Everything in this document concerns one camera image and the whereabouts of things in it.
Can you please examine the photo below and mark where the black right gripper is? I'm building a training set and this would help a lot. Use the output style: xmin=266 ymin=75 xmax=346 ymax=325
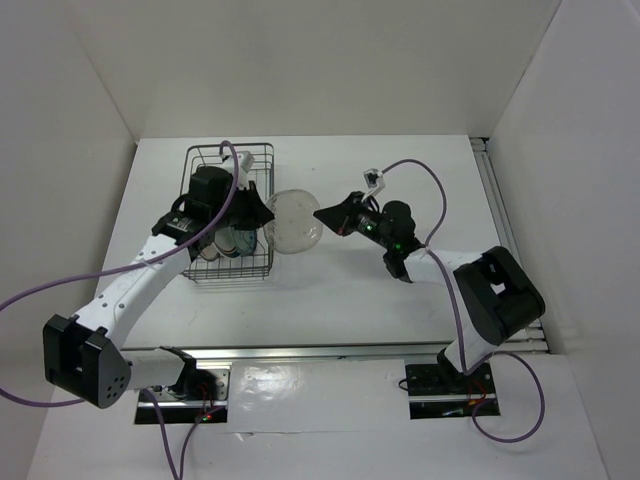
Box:
xmin=313 ymin=191 xmax=394 ymax=250

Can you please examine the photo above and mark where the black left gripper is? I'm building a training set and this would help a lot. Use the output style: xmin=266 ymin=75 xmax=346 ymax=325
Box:
xmin=210 ymin=180 xmax=273 ymax=231

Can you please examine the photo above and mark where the teal red ring plate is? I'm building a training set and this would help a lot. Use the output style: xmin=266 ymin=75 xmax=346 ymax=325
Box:
xmin=213 ymin=227 xmax=240 ymax=259

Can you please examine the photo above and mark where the clear glass square plate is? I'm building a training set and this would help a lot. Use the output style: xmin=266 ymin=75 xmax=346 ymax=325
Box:
xmin=263 ymin=189 xmax=323 ymax=255

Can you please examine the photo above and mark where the orange sunburst white plate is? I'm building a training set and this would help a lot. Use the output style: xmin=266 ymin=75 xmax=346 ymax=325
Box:
xmin=199 ymin=242 xmax=220 ymax=262

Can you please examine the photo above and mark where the blue floral green plate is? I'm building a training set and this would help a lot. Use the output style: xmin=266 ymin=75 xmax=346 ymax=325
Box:
xmin=233 ymin=230 xmax=258 ymax=256

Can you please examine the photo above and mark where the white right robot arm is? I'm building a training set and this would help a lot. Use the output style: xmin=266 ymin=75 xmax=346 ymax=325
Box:
xmin=314 ymin=198 xmax=546 ymax=392

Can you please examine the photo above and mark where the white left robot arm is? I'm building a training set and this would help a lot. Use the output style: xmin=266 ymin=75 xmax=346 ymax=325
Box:
xmin=43 ymin=165 xmax=274 ymax=409

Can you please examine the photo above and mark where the dark wire dish rack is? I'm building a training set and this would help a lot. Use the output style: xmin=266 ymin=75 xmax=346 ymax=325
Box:
xmin=180 ymin=142 xmax=275 ymax=283

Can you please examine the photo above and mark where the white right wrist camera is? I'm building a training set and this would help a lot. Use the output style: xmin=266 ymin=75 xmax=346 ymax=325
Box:
xmin=363 ymin=168 xmax=385 ymax=200

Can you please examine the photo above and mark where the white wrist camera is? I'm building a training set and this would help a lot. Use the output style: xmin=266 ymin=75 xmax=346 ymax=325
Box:
xmin=363 ymin=168 xmax=385 ymax=200
xmin=220 ymin=151 xmax=254 ymax=190

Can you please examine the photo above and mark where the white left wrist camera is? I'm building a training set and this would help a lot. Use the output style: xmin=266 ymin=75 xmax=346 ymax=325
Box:
xmin=220 ymin=151 xmax=254 ymax=190

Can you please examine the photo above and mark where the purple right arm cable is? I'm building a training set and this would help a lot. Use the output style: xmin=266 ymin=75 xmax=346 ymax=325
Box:
xmin=372 ymin=159 xmax=545 ymax=444

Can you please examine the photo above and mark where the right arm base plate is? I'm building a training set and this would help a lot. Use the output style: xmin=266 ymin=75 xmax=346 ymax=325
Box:
xmin=398 ymin=363 xmax=500 ymax=420

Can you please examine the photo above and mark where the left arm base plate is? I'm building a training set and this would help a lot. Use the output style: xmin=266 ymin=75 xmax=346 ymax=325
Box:
xmin=149 ymin=362 xmax=231 ymax=425

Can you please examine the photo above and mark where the aluminium rail frame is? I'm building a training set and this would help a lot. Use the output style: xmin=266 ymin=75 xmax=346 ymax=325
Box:
xmin=469 ymin=137 xmax=550 ymax=355

